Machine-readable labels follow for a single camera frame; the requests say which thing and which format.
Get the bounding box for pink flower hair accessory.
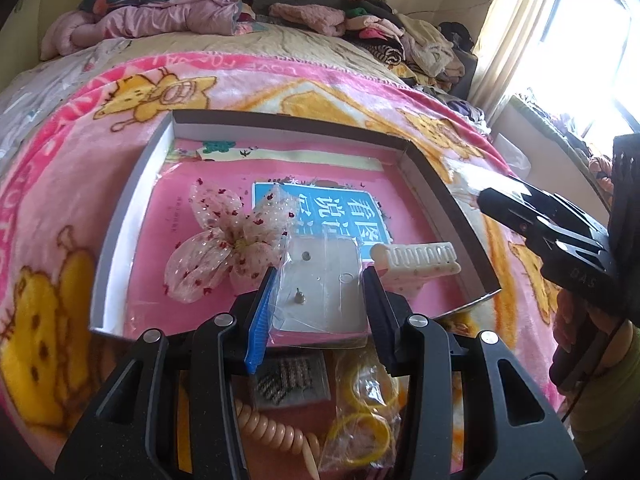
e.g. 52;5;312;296
164;176;297;304

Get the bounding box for pink book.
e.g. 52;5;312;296
112;136;487;332

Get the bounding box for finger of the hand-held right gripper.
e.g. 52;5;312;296
519;219;609;272
476;186;609;247

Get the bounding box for pink quilt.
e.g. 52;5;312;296
40;0;247;61

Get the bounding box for person's right hand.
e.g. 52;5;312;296
552;287;632;361

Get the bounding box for bagged beaded hair clips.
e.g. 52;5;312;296
250;352;332;404

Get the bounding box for peach spiral hair tie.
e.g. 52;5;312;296
234;397;322;480

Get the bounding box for white comb hair clip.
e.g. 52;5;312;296
367;241;461;291

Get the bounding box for white printed sheet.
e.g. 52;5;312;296
0;37;133;161

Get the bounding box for pink cartoon printed blanket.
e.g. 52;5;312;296
0;50;568;480

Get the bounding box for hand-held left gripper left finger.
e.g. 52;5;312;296
55;266;279;480

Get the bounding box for window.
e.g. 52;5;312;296
520;0;640;137

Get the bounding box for person's right forearm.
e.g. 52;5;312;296
565;327;640;443

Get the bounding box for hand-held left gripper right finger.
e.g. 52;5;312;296
362;267;587;480

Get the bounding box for beige curtain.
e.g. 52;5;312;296
469;0;568;127

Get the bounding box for pink fuzzy garment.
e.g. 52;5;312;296
267;2;347;37

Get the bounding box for shallow cardboard box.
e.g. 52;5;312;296
90;109;504;337

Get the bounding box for pile of clothes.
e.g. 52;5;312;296
344;0;482;92

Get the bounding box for bag of yellow hair ties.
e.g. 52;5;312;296
317;347;402;474

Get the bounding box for bagged earring card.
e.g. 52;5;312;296
267;232;372;351

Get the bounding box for beige bedspread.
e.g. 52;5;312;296
100;20;401;91

